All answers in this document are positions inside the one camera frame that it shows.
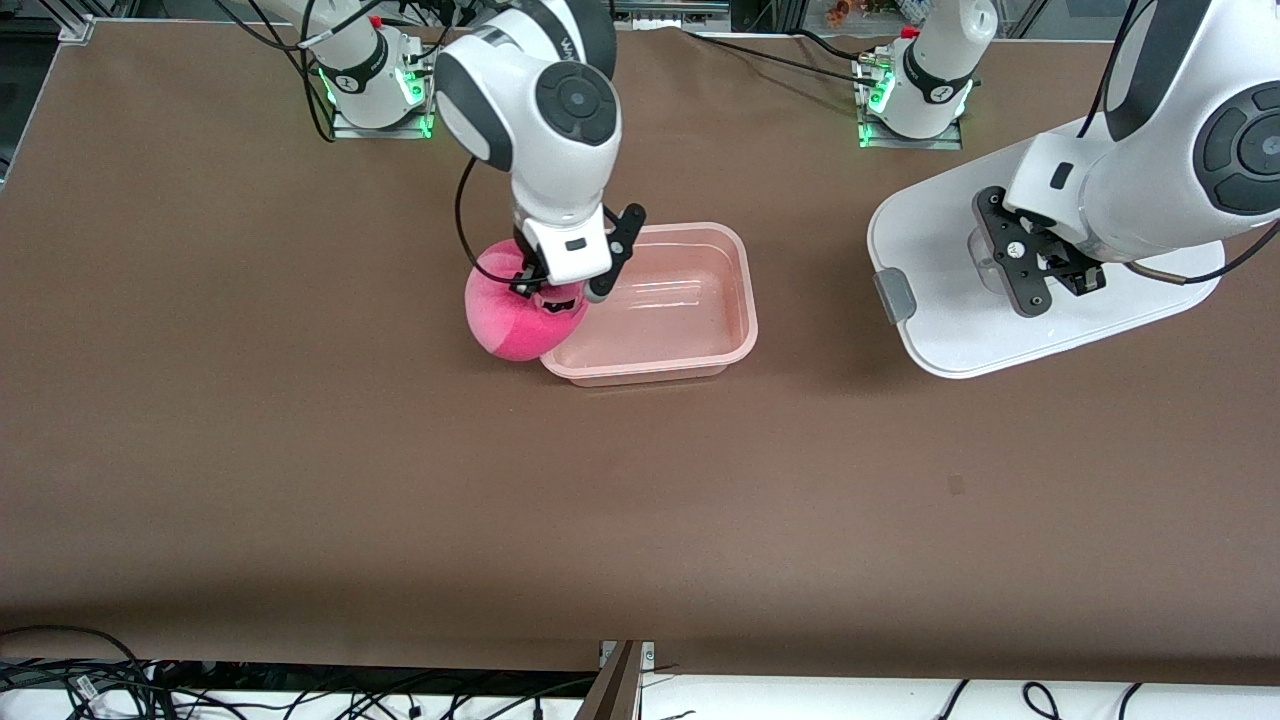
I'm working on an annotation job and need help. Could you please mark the pink plush toy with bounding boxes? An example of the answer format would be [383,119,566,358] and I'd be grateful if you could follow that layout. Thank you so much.
[464,240,590,363]

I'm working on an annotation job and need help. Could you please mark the white box lid grey clips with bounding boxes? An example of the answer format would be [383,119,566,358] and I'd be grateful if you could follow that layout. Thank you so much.
[866,150,1227,380]

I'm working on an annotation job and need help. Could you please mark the pink plastic box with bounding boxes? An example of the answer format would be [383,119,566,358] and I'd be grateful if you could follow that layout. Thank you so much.
[539,222,760,389]

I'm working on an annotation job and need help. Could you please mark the brown table cover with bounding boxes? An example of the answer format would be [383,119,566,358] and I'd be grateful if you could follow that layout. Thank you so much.
[0,20,1280,687]

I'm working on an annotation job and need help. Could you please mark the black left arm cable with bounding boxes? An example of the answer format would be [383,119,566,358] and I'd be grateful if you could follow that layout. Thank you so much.
[1080,0,1280,289]

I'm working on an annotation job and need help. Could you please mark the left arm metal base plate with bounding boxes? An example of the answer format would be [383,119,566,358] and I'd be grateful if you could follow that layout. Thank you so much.
[857,55,964,152]

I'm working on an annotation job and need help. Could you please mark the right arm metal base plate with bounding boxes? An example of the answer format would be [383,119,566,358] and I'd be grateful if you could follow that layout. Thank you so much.
[329,42,442,140]

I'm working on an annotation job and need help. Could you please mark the aluminium rail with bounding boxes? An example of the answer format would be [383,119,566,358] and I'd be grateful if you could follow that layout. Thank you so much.
[610,0,733,31]

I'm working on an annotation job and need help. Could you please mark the black cable on table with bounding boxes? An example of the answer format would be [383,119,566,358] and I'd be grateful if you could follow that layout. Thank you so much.
[790,28,881,76]
[685,30,881,89]

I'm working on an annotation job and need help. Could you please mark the aluminium post with bracket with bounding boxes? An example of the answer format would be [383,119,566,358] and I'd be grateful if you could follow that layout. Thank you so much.
[574,640,657,720]

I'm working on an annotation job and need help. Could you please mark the tangled black cables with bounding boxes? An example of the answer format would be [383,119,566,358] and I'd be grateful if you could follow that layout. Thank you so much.
[0,655,601,720]

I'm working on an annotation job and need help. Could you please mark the aluminium frame profile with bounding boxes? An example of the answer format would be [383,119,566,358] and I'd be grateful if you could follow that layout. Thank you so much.
[55,0,98,44]

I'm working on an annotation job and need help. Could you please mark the black looped cable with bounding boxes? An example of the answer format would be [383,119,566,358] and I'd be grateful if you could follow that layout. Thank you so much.
[0,625,156,720]

